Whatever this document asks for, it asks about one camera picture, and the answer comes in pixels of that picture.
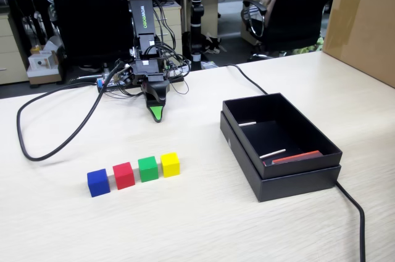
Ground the white carton with camera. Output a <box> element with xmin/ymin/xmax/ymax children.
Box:
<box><xmin>27</xmin><ymin>48</ymin><xmax>62</xmax><ymax>86</ymax></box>

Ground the thick black camera cable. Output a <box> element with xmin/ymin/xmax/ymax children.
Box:
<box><xmin>15</xmin><ymin>60</ymin><xmax>124</xmax><ymax>162</ymax></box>

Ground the thick black table cable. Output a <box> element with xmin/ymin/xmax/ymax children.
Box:
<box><xmin>222</xmin><ymin>63</ymin><xmax>367</xmax><ymax>262</ymax></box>

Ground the red cube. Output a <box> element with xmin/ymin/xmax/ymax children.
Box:
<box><xmin>112</xmin><ymin>162</ymin><xmax>136</xmax><ymax>190</ymax></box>

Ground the blue controller board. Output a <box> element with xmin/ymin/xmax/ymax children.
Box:
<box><xmin>97</xmin><ymin>75</ymin><xmax>124</xmax><ymax>90</ymax></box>

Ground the red flat slab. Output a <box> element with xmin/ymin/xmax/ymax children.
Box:
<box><xmin>272</xmin><ymin>150</ymin><xmax>323</xmax><ymax>166</ymax></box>

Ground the camouflage bag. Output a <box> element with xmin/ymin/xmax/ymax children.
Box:
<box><xmin>288</xmin><ymin>36</ymin><xmax>325</xmax><ymax>58</ymax></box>

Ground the yellow cube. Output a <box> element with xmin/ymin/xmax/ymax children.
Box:
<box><xmin>160</xmin><ymin>152</ymin><xmax>181</xmax><ymax>179</ymax></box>

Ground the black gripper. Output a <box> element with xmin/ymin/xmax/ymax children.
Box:
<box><xmin>131</xmin><ymin>57</ymin><xmax>172</xmax><ymax>123</ymax></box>

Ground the blue cube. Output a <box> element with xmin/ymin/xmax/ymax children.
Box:
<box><xmin>86</xmin><ymin>168</ymin><xmax>111</xmax><ymax>198</ymax></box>

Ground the large cardboard box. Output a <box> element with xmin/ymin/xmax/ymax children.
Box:
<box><xmin>322</xmin><ymin>0</ymin><xmax>395</xmax><ymax>89</ymax></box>

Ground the thin black wire bundle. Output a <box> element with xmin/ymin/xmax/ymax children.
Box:
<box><xmin>115</xmin><ymin>0</ymin><xmax>191</xmax><ymax>98</ymax></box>

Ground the black armrest office chair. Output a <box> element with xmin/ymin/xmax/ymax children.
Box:
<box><xmin>241</xmin><ymin>0</ymin><xmax>339</xmax><ymax>61</ymax></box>

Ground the black mesh office chair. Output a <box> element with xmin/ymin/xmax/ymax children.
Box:
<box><xmin>45</xmin><ymin>0</ymin><xmax>136</xmax><ymax>75</ymax></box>

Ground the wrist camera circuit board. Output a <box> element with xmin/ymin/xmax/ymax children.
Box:
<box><xmin>114</xmin><ymin>63</ymin><xmax>135</xmax><ymax>86</ymax></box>

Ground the beige drawer cabinet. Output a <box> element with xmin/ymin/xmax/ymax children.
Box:
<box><xmin>0</xmin><ymin>12</ymin><xmax>30</xmax><ymax>86</ymax></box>
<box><xmin>152</xmin><ymin>1</ymin><xmax>183</xmax><ymax>59</ymax></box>

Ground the black box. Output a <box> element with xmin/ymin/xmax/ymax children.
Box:
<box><xmin>222</xmin><ymin>92</ymin><xmax>343</xmax><ymax>180</ymax></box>

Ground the green cube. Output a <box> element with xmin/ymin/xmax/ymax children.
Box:
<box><xmin>137</xmin><ymin>156</ymin><xmax>160</xmax><ymax>183</ymax></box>

